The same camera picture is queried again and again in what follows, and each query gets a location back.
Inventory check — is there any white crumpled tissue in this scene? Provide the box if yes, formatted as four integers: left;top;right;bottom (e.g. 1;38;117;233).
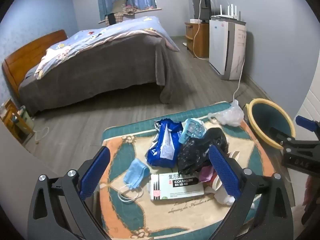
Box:
214;189;236;206

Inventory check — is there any white cabinet cable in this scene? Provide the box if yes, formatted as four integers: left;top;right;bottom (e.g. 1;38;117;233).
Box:
192;22;209;61

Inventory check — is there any white power strip cable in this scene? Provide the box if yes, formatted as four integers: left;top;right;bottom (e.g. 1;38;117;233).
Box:
233;55;245;102

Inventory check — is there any wooden cabinet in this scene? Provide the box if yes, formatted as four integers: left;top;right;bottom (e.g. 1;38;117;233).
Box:
185;21;210;58

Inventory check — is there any pile of clothes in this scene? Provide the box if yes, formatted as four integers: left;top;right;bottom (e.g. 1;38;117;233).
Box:
105;0;153;26

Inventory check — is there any white air purifier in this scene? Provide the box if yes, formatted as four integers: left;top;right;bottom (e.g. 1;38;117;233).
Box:
209;16;247;81

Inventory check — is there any grey blanket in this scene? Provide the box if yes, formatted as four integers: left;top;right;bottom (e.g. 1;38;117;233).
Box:
19;32;180;117

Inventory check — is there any clear plastic bag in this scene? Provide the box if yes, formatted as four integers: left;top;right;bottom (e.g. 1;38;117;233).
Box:
208;99;244;127

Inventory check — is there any purple wrapper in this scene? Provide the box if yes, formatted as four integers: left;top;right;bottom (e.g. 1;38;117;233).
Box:
199;166;213;182

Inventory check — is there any blue face mask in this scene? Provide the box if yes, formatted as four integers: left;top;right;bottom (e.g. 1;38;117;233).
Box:
117;158;150;203

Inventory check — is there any white router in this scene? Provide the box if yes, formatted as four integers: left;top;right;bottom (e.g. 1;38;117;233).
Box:
212;4;242;21

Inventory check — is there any wooden bed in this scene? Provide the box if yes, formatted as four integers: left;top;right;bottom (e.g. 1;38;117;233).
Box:
2;16;180;117

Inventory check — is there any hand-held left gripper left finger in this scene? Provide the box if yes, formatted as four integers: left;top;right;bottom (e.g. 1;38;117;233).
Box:
27;145;112;240

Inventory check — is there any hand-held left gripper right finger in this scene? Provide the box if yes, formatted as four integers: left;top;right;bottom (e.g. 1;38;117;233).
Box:
208;145;293;240

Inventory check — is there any person's right forearm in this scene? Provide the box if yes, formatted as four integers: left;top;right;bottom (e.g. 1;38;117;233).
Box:
302;174;320;227

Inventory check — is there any patterned teal orange mat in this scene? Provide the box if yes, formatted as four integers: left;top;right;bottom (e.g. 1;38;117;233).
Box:
101;101;296;238

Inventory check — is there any black monitor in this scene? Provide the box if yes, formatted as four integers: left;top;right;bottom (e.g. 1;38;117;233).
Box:
192;0;212;23

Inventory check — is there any light blue blister pack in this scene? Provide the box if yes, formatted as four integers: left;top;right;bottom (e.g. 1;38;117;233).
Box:
179;118;207;144

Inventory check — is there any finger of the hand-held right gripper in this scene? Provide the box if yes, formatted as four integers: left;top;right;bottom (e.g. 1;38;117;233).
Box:
295;116;320;133
269;127;297;146

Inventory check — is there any white medicine box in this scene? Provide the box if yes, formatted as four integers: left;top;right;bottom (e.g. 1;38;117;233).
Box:
150;172;206;201

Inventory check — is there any paper cup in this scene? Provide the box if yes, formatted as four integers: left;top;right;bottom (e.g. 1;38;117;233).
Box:
209;171;224;193

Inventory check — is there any black plastic bag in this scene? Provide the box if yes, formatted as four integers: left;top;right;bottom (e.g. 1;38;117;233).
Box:
177;127;229;177

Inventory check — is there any blue printed quilt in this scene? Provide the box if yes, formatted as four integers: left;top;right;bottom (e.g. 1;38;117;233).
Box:
34;16;180;80

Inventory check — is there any thin white floor cable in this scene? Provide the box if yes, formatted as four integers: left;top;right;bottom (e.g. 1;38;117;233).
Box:
32;126;50;145

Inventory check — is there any wooden nightstand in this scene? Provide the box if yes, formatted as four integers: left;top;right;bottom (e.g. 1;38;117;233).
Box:
0;97;35;146

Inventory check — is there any yellow rimmed teal trash bin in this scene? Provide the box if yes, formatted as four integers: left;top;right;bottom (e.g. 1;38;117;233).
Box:
246;98;297;150

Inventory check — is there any blue wet wipes packet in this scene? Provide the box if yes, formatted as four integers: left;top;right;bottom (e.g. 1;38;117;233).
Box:
146;119;184;168

